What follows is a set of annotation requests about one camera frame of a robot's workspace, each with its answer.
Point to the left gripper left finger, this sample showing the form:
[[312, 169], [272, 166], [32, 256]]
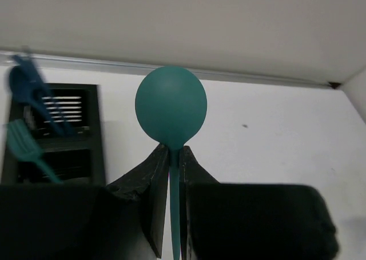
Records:
[[138, 228]]

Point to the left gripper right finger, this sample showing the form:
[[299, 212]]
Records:
[[190, 172]]

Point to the teal spoon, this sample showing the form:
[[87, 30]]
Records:
[[171, 109]]

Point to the teal fork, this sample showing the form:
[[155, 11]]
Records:
[[26, 149]]

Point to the dark blue knife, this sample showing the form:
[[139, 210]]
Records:
[[28, 62]]

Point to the dark blue spoon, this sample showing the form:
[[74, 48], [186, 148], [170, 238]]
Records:
[[27, 87]]

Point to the black and white utensil caddy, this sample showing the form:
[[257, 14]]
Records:
[[78, 156]]

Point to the aluminium frame rail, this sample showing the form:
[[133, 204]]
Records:
[[83, 64]]

